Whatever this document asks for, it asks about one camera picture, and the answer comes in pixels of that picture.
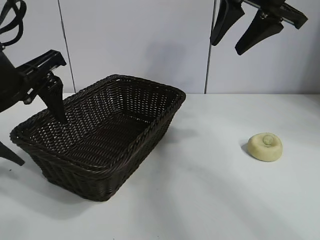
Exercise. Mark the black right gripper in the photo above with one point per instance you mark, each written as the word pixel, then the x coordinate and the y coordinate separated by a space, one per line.
pixel 285 12

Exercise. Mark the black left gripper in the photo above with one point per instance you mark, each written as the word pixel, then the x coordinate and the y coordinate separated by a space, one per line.
pixel 15 85

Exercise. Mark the dark brown woven basket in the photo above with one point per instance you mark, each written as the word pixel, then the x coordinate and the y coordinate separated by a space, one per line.
pixel 112 140

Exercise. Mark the pale yellow egg yolk pastry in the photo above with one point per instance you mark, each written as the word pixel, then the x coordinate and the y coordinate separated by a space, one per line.
pixel 260 150

